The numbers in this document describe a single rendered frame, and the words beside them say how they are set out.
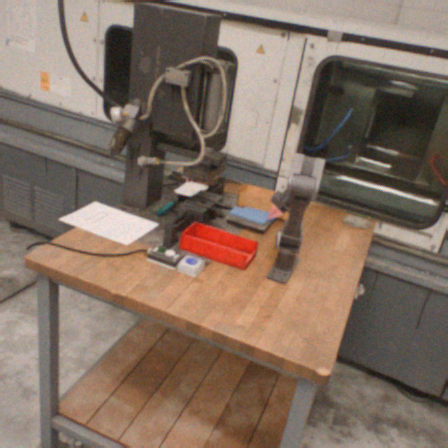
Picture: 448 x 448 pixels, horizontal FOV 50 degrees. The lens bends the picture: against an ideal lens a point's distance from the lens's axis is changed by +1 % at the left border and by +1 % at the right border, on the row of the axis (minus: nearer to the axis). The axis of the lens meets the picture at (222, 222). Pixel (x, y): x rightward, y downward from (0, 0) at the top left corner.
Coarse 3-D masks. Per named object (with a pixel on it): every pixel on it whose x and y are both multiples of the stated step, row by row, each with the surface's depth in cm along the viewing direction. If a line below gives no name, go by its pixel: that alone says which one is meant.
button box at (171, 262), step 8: (64, 248) 158; (72, 248) 157; (104, 256) 157; (112, 256) 158; (152, 256) 157; (160, 256) 157; (168, 256) 157; (176, 256) 158; (160, 264) 157; (168, 264) 156; (176, 264) 156
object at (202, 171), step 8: (160, 144) 182; (168, 144) 187; (176, 144) 187; (184, 144) 186; (176, 152) 181; (184, 152) 179; (192, 152) 178; (200, 152) 179; (208, 152) 178; (216, 152) 182; (208, 160) 177; (216, 160) 175; (224, 160) 181; (184, 168) 174; (192, 168) 174; (200, 168) 175; (208, 168) 176; (216, 168) 178; (224, 168) 187; (192, 176) 174; (200, 176) 173; (208, 176) 172
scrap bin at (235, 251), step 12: (192, 228) 174; (204, 228) 175; (180, 240) 167; (192, 240) 165; (204, 240) 176; (216, 240) 175; (228, 240) 173; (240, 240) 171; (252, 240) 170; (192, 252) 167; (204, 252) 165; (216, 252) 163; (228, 252) 161; (240, 252) 172; (252, 252) 171; (228, 264) 163; (240, 264) 161
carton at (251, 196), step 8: (248, 184) 216; (240, 192) 206; (248, 192) 217; (256, 192) 216; (264, 192) 214; (272, 192) 213; (240, 200) 207; (248, 200) 206; (256, 200) 205; (264, 200) 203; (256, 208) 206; (264, 208) 204; (280, 216) 203
